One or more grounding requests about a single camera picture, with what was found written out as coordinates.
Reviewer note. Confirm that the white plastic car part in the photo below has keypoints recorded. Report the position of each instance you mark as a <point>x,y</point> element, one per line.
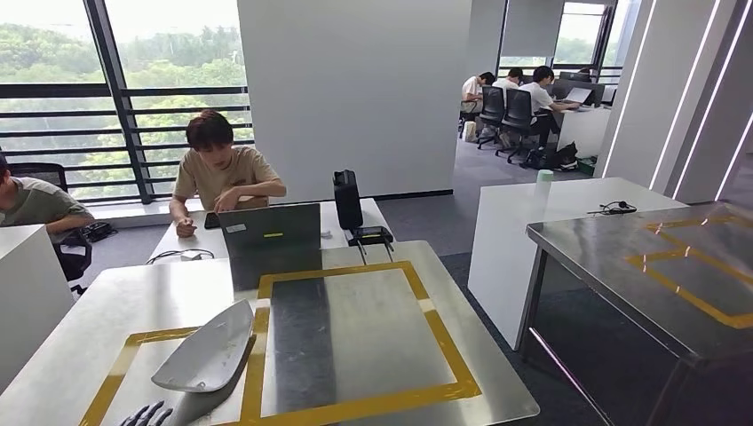
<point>206,353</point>

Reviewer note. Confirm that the white table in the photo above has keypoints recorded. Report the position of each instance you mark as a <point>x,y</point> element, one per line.
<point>512,247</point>

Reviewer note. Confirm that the pale green cup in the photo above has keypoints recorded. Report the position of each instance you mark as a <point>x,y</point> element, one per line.
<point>543,183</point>

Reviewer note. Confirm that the steel workbench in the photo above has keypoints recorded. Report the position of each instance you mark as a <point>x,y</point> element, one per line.
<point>588,247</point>
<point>376,341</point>

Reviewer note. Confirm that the grey laptop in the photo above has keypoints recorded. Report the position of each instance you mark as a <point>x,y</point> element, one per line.
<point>578,95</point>
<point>270,229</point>

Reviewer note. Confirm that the yellow tape square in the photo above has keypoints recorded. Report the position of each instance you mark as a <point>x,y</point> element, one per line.
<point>676,289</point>
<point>159,336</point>
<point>382,406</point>

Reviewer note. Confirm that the black device with antennas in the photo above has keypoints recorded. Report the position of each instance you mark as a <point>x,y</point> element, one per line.
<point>372,235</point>

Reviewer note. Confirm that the black window railing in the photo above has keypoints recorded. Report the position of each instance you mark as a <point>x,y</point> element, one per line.
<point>176,91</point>

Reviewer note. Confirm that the white desk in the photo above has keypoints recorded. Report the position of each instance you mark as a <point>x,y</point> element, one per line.
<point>376,214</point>
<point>582,129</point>
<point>29,294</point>

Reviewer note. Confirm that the black headset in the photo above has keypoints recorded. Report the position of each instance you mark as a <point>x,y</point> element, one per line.
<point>615,208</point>

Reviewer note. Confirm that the black bag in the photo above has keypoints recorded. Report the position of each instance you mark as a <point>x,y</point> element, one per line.
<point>553,157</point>

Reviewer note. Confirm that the black upright case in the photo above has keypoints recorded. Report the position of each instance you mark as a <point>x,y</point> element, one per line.
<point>347,200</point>

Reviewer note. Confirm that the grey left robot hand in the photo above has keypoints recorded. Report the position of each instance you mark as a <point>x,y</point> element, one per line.
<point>147,417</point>

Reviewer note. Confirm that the black office chair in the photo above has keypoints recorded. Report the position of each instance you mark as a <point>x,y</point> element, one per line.
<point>73,258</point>
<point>517,117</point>
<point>493,109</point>

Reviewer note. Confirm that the black phone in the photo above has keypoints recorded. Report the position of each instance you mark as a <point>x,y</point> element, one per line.
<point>212,221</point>

